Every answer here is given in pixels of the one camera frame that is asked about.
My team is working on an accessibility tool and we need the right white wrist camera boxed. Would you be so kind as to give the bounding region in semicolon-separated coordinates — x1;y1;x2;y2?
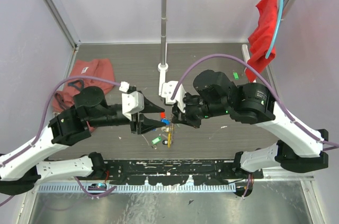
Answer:
160;80;186;113

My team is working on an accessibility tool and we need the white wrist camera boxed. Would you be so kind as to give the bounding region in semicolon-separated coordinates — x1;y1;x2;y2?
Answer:
160;80;186;113
119;81;145;121

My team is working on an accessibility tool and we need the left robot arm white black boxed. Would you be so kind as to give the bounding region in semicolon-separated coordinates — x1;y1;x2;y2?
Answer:
1;86;165;196

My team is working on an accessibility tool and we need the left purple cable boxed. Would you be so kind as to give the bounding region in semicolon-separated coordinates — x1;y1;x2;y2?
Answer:
0;76;122;208

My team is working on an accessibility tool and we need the aluminium frame post left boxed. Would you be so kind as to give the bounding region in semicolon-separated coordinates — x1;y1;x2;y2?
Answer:
43;0;81;49

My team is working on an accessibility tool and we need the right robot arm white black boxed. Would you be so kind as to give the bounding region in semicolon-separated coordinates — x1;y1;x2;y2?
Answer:
162;70;329;178

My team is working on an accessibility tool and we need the green key tag left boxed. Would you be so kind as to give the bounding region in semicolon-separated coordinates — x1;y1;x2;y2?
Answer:
151;136;162;145

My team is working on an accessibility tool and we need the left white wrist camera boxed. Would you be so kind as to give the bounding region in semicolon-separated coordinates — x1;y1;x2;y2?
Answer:
119;81;145;121

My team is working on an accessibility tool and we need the dusty pink folded shirt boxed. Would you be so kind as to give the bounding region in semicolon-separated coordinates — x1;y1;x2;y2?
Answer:
51;58;115;113

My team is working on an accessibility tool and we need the white slotted cable duct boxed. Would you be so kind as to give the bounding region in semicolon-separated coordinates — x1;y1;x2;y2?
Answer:
38;182;236;193

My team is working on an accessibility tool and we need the metal keyring with yellow grip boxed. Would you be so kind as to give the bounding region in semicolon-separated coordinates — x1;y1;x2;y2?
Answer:
167;123;175;148

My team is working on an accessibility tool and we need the light blue hanger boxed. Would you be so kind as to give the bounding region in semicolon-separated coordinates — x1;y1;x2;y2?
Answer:
265;0;284;59

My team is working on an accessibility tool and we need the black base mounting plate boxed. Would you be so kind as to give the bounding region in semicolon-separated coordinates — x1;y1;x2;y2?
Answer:
100;159;248;186

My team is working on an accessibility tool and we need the green key tag far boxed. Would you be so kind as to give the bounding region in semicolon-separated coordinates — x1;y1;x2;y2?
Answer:
233;71;239;80

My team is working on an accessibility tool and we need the green key tag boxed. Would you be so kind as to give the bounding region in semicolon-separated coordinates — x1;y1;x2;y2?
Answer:
233;71;239;80
151;136;162;145

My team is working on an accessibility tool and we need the yellow key tag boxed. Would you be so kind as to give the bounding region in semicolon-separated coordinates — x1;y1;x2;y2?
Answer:
161;127;171;132

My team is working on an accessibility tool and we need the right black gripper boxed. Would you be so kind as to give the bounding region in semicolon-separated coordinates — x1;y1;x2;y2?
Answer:
171;92;230;129

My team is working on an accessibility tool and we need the blue key tag upper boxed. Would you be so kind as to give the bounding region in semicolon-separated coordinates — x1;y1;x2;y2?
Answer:
160;119;171;125

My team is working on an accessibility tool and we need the small green-lit circuit board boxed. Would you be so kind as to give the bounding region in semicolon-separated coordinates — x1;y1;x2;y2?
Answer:
88;183;107;191

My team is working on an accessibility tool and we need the red hanging cloth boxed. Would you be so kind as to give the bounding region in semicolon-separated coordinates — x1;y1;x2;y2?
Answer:
247;0;278;73

